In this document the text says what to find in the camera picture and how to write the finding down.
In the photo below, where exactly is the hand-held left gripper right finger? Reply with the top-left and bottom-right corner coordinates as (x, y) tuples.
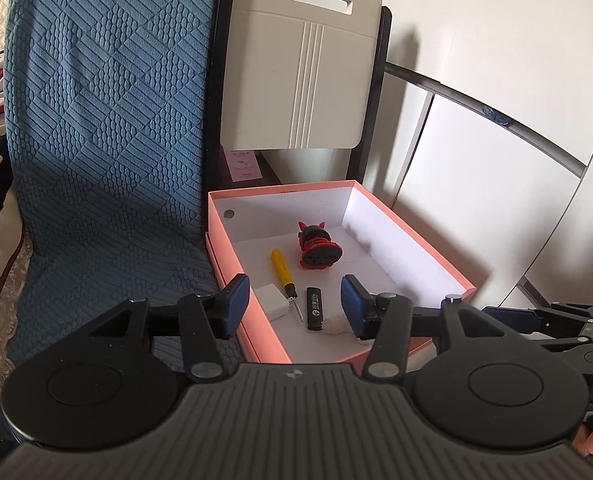
(341, 274), (515, 381)

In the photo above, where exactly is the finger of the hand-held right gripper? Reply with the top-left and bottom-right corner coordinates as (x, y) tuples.
(481, 302), (593, 335)
(527, 331), (593, 357)

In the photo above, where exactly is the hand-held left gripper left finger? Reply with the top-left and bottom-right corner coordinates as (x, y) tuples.
(89, 273), (250, 382)

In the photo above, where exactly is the cream fluffy hair clip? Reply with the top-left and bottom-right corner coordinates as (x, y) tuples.
(324, 312), (372, 342)

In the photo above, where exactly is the white charger plug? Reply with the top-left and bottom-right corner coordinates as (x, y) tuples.
(255, 284), (290, 322)

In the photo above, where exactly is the black usb stick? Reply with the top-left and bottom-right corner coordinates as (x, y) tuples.
(305, 286), (326, 332)

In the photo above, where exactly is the yellow screwdriver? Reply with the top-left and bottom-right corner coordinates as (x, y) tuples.
(270, 248), (305, 323)

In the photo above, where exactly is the red black figurine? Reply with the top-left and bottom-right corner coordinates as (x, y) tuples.
(296, 220), (342, 269)

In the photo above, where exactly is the pink cardboard box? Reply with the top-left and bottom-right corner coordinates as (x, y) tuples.
(205, 180), (477, 365)

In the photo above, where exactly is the white wardrobe with dark trim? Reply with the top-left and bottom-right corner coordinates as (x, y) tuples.
(381, 62), (593, 311)

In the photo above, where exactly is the pink carton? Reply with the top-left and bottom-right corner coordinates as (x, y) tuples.
(224, 149), (263, 184)

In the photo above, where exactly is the blue textured sofa cover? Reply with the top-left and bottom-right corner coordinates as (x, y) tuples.
(0, 0), (247, 376)

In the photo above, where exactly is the cream folding chair black frame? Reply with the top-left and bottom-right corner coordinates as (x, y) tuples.
(204, 0), (393, 196)

